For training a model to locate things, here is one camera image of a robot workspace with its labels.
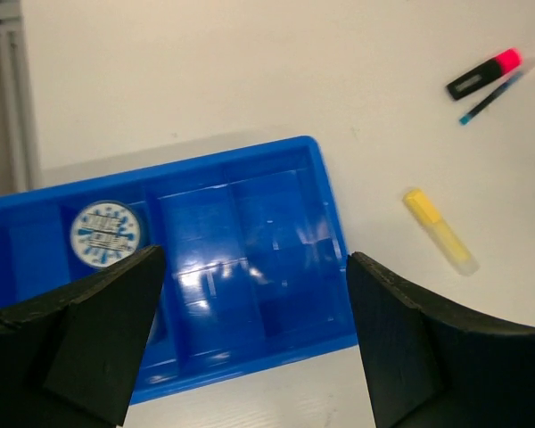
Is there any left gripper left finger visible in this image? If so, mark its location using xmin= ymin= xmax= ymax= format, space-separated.
xmin=0 ymin=245 xmax=166 ymax=427

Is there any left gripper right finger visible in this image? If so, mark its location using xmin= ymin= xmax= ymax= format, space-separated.
xmin=347 ymin=252 xmax=535 ymax=427

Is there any yellow highlighter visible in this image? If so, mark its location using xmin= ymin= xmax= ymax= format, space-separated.
xmin=402 ymin=188 xmax=479 ymax=276

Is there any blue divided plastic bin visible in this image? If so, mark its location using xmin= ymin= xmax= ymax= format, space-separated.
xmin=0 ymin=136 xmax=357 ymax=403

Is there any blue gel pen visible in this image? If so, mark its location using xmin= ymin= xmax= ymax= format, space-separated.
xmin=458 ymin=58 xmax=535 ymax=126

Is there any pink black highlighter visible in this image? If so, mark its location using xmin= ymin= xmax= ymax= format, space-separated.
xmin=445 ymin=48 xmax=523 ymax=101

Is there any aluminium table rail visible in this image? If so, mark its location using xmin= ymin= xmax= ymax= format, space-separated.
xmin=0 ymin=1 xmax=41 ymax=192

